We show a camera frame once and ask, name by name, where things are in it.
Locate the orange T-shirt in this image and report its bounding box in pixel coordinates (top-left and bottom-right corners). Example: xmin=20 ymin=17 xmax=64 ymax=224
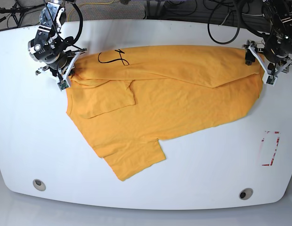
xmin=66 ymin=45 xmax=264 ymax=181

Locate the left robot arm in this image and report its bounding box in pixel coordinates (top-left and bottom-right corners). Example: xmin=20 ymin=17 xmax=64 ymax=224
xmin=207 ymin=0 xmax=292 ymax=85

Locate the black tripod stand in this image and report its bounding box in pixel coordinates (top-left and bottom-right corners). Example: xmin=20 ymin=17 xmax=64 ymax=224
xmin=0 ymin=0 xmax=39 ymax=29

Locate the left grey table grommet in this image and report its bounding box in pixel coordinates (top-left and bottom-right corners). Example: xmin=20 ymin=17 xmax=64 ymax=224
xmin=32 ymin=179 xmax=46 ymax=192

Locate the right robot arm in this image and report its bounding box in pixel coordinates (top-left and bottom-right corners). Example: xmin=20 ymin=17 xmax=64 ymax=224
xmin=28 ymin=0 xmax=87 ymax=89

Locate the red tape rectangle marking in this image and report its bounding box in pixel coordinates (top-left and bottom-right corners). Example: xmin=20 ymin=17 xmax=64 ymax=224
xmin=259 ymin=131 xmax=281 ymax=166

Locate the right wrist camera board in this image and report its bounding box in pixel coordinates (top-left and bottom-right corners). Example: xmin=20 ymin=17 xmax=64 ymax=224
xmin=57 ymin=80 xmax=69 ymax=91

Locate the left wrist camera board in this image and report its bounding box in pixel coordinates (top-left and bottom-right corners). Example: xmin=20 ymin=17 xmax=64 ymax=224
xmin=265 ymin=75 xmax=277 ymax=86

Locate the yellow cable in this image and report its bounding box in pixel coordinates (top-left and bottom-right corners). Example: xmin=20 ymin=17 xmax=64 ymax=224
xmin=67 ymin=0 xmax=116 ymax=22

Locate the right grey table grommet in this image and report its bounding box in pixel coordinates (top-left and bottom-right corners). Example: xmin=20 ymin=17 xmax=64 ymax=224
xmin=239 ymin=188 xmax=253 ymax=200

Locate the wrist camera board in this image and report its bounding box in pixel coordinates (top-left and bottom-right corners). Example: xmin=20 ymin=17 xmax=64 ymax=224
xmin=57 ymin=80 xmax=69 ymax=91
xmin=265 ymin=75 xmax=277 ymax=86

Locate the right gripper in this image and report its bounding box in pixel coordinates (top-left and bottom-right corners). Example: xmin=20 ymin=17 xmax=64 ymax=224
xmin=35 ymin=48 xmax=87 ymax=82

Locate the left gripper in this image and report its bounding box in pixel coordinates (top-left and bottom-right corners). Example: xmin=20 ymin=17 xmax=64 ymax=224
xmin=242 ymin=40 xmax=292 ymax=78

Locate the grey table grommet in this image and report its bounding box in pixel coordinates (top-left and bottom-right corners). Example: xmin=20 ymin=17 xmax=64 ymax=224
xmin=32 ymin=179 xmax=46 ymax=192
xmin=239 ymin=188 xmax=253 ymax=200

